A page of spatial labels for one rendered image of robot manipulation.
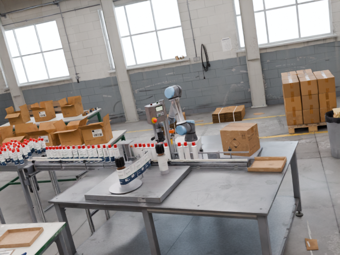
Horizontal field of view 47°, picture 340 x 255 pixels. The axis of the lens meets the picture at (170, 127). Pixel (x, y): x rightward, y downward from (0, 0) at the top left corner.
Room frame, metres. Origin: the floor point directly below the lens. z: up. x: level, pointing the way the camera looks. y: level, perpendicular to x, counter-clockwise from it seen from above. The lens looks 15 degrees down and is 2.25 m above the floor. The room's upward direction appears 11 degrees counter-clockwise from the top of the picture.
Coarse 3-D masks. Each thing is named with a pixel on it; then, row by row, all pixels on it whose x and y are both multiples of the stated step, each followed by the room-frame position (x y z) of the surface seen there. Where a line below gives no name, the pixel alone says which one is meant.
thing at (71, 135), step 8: (80, 120) 5.48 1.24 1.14; (56, 128) 5.59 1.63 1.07; (64, 128) 5.77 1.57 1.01; (72, 128) 5.79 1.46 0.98; (64, 136) 5.54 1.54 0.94; (72, 136) 5.51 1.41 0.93; (80, 136) 5.49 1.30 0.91; (64, 144) 5.55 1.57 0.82; (72, 144) 5.52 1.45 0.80; (80, 144) 5.48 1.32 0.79
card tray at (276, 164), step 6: (270, 156) 3.42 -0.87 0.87; (276, 156) 3.40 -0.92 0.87; (282, 156) 3.37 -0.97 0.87; (258, 162) 3.42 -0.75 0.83; (264, 162) 3.39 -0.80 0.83; (270, 162) 3.37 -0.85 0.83; (276, 162) 3.34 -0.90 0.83; (282, 162) 3.31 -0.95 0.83; (252, 168) 3.25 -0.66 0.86; (258, 168) 3.22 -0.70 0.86; (264, 168) 3.20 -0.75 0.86; (270, 168) 3.17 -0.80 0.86; (276, 168) 3.15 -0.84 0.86; (282, 168) 3.17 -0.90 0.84
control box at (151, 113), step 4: (152, 104) 3.93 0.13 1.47; (156, 104) 3.89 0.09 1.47; (160, 104) 3.90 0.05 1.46; (148, 108) 3.84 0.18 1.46; (152, 108) 3.85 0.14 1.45; (148, 112) 3.86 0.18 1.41; (152, 112) 3.85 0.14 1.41; (156, 112) 3.87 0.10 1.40; (148, 116) 3.88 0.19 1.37; (152, 116) 3.84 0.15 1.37; (156, 116) 3.86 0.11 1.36; (160, 116) 3.88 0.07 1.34; (164, 116) 3.90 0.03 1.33; (148, 120) 3.89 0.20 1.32; (152, 120) 3.84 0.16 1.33; (160, 120) 3.88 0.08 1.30; (164, 120) 3.91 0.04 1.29
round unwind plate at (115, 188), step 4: (136, 180) 3.42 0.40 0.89; (140, 180) 3.40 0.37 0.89; (116, 184) 3.42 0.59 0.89; (132, 184) 3.34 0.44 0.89; (136, 184) 3.33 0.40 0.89; (140, 184) 3.31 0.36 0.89; (112, 188) 3.34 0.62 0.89; (116, 188) 3.32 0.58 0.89; (120, 188) 3.30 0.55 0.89; (124, 188) 3.28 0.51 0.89; (128, 188) 3.27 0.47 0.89; (132, 188) 3.25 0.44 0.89; (136, 188) 3.24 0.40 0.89; (112, 192) 3.25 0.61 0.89; (116, 192) 3.23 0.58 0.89; (120, 192) 3.21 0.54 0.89; (124, 192) 3.19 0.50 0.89
